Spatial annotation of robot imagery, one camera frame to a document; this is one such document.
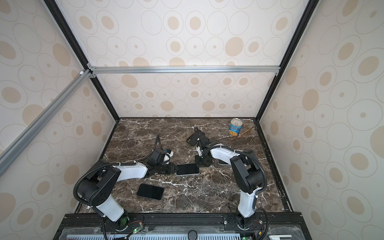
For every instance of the silver aluminium rail left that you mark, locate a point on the silver aluminium rail left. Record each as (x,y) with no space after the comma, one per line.
(25,138)

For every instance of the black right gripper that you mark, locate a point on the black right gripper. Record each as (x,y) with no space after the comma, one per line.
(197,159)

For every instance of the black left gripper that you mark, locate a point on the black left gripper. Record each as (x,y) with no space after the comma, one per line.
(171,168)

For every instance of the black vertical frame post right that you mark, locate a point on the black vertical frame post right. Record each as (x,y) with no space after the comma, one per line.
(304,20)

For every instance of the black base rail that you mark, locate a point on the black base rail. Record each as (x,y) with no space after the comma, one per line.
(207,226)

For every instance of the silver aluminium rail back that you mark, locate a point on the silver aluminium rail back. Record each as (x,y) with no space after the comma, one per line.
(185,70)

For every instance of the light blue phone case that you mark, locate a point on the light blue phone case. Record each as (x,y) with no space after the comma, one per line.
(187,169)

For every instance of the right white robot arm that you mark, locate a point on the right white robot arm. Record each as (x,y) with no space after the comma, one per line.
(248,172)

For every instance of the open tin can blue label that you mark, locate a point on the open tin can blue label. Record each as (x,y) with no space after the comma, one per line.
(235,127)

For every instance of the light blue cased phone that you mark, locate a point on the light blue cased phone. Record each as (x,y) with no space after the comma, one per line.
(220,162)

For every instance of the black smartphone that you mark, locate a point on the black smartphone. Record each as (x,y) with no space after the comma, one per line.
(150,192)

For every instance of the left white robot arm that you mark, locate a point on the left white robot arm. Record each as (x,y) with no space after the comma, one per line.
(95,187)

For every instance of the black vertical frame post left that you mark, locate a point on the black vertical frame post left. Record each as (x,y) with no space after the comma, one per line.
(59,18)

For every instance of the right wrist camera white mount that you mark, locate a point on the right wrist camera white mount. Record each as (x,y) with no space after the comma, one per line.
(199,151)

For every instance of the black vertical frame post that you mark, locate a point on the black vertical frame post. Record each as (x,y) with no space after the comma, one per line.
(59,18)
(304,20)

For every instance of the silver aluminium rail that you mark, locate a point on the silver aluminium rail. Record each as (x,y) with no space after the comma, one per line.
(185,70)
(25,138)

